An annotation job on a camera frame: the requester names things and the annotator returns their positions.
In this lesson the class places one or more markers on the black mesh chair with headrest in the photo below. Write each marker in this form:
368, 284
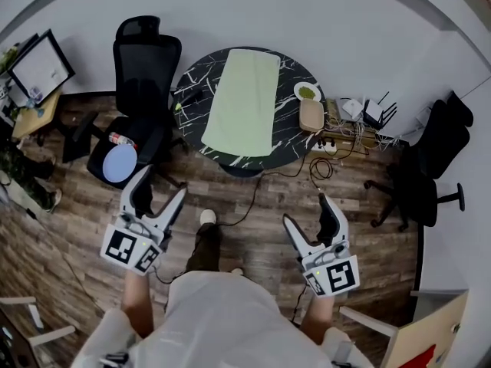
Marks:
142, 71

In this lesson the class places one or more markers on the plastic bottle with red label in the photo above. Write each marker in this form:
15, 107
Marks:
120, 139

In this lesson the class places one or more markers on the person's right forearm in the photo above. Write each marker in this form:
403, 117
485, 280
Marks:
315, 320

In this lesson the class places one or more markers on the person's white shoe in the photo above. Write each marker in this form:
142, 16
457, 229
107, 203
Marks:
208, 217
237, 271

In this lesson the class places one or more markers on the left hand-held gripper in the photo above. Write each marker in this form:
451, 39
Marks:
120, 245

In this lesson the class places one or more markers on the light green towel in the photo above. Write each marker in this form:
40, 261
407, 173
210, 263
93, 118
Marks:
241, 102

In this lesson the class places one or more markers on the beige lunch box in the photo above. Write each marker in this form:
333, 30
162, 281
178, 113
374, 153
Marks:
311, 115

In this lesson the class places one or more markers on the person's dark trousers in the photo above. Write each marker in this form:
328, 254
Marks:
205, 247

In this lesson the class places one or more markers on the green potted plant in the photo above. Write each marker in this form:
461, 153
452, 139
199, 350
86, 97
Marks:
7, 58

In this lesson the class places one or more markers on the dark purple eggplant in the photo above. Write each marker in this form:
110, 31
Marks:
190, 98

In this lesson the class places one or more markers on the white power strip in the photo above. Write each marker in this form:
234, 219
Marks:
324, 146

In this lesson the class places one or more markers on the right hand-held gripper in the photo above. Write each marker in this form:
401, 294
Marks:
339, 276

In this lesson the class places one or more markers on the white plate of green beans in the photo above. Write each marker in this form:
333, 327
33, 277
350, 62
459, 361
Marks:
307, 91

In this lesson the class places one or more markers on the white square network device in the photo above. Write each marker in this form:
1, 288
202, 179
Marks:
352, 108

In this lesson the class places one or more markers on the person in white shirt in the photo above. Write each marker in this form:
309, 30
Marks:
215, 328

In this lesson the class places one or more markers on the person's left forearm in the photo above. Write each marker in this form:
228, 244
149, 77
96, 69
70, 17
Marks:
137, 305

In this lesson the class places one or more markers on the black office chair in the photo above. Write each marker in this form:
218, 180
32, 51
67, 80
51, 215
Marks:
445, 136

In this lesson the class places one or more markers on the white wooden frame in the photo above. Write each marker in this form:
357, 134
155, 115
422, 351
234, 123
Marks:
50, 335

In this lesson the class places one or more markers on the light wooden desk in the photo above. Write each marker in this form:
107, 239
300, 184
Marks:
36, 115

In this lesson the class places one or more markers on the open cardboard box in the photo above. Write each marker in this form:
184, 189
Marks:
429, 336

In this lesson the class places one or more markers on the pale blue round plate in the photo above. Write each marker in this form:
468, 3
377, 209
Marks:
119, 164

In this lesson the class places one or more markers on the white router with black antennas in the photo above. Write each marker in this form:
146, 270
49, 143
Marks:
374, 111

